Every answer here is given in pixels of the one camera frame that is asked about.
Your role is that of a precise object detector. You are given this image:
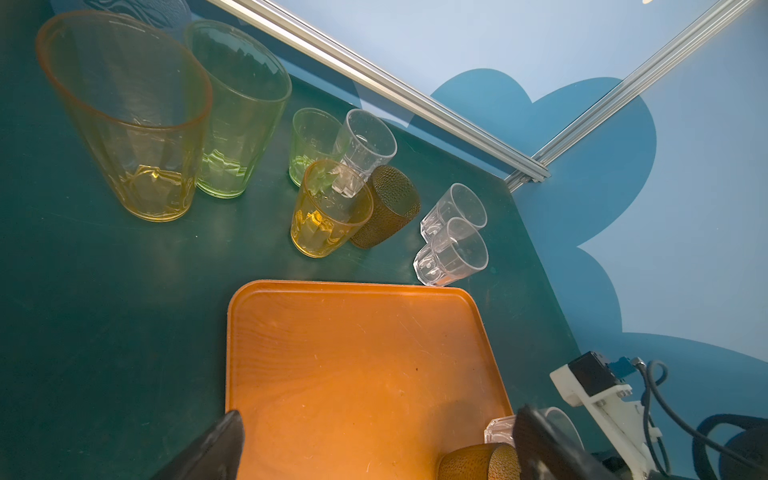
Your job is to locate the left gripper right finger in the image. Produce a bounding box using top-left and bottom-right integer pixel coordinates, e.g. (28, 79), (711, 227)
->
(512, 405), (617, 480)

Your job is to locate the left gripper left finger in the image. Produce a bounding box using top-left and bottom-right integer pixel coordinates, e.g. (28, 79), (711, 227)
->
(151, 410), (245, 480)

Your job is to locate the small olive textured cup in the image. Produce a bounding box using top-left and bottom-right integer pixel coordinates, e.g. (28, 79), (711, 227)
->
(437, 443), (521, 480)

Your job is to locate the clear faceted glass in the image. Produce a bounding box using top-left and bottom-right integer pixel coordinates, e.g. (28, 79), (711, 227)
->
(332, 109), (398, 198)
(420, 183), (488, 242)
(484, 407), (584, 448)
(413, 217), (489, 287)

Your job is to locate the orange plastic tray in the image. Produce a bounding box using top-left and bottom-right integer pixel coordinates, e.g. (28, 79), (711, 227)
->
(225, 280), (512, 479)

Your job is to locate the short yellow glass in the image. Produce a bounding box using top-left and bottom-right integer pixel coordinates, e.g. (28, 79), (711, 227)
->
(290, 159), (374, 258)

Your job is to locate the dark olive textured cup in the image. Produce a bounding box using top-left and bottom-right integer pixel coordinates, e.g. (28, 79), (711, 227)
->
(350, 165), (421, 249)

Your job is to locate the short green glass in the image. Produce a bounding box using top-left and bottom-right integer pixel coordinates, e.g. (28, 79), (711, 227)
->
(288, 108), (342, 186)

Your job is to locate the clear faceted glass back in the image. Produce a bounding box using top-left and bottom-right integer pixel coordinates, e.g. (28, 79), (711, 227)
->
(332, 109), (398, 198)

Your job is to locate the tall amber glass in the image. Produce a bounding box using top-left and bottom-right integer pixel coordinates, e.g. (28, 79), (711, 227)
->
(35, 10), (213, 222)

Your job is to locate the tall green glass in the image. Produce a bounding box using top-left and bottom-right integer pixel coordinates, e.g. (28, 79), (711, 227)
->
(184, 20), (292, 199)

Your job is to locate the tall clear bluish glass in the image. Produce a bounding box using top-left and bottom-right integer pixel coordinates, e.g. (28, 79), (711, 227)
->
(50, 0), (192, 41)

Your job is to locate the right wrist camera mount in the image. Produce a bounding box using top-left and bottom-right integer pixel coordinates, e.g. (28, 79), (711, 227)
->
(550, 351), (661, 479)

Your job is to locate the aluminium right frame post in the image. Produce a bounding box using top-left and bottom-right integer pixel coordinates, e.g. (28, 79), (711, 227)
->
(531, 1), (752, 167)

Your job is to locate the aluminium rear frame bar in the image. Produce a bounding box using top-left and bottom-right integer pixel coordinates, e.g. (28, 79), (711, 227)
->
(213, 0), (550, 182)

